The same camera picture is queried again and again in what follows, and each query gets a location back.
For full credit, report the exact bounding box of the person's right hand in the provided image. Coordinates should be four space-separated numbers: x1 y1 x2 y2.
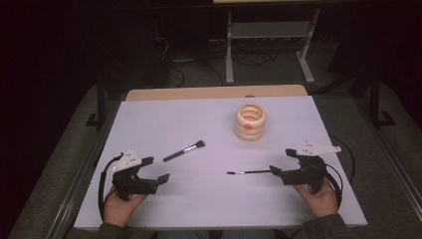
293 177 339 219

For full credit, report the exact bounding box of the aluminium frame rail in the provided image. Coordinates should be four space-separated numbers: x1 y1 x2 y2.
351 99 422 221
53 99 121 239

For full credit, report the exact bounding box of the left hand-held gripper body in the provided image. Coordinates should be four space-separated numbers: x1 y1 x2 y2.
111 148 159 202

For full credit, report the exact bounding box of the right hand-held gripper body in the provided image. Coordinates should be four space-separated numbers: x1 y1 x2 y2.
281 140 342 195

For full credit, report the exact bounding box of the cream ringed brush holder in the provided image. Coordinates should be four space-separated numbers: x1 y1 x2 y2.
234 103 267 142

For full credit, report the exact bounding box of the grey metal stand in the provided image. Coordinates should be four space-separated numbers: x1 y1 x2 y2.
225 8 321 86

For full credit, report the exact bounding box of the tangle of floor cables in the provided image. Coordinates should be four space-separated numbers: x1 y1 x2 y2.
155 34 277 88

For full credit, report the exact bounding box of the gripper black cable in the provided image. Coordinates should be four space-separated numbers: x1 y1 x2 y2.
324 133 356 209
98 152 124 222

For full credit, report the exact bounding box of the thin black makeup brush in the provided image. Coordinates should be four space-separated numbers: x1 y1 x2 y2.
226 169 273 176

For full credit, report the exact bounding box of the white table board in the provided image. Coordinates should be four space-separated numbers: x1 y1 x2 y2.
73 95 368 231

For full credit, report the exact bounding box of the black fluffy makeup brush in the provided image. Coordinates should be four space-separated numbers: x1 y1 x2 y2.
162 139 206 163

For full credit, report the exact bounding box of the black metal stand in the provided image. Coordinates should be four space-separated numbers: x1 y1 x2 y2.
368 70 398 130
85 74 107 131

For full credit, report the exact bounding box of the person's left hand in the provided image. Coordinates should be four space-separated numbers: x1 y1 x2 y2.
104 187 148 229

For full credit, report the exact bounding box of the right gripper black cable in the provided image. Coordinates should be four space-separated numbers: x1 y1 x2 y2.
324 133 356 209

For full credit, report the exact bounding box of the wooden table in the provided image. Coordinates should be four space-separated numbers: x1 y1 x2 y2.
125 84 309 102

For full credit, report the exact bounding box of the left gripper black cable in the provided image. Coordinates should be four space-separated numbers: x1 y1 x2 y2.
98 152 124 222

